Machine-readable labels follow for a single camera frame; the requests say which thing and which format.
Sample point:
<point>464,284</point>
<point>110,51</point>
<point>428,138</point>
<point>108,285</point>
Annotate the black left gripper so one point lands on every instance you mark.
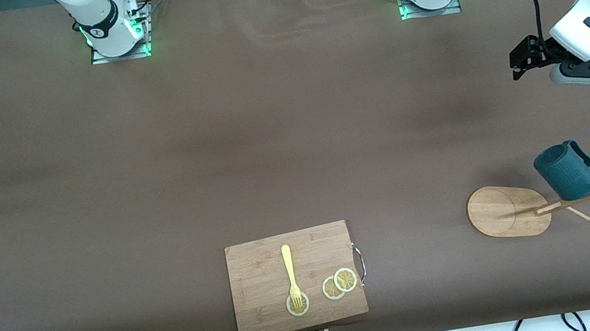
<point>541,51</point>

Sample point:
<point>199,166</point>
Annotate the teal mug with yellow inside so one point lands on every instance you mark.
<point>566,177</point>

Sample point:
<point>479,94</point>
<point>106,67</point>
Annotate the wooden mug rack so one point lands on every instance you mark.
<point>500,212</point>

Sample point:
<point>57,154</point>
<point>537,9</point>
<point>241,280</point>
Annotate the lemon slice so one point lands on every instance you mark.
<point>329,291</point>
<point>304,307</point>
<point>345,280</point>

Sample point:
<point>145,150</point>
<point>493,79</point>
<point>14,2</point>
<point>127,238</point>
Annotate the yellow plastic fork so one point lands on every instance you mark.
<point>288,262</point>

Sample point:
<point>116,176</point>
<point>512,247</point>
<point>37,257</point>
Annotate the wooden cutting board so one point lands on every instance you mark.
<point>260,279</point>

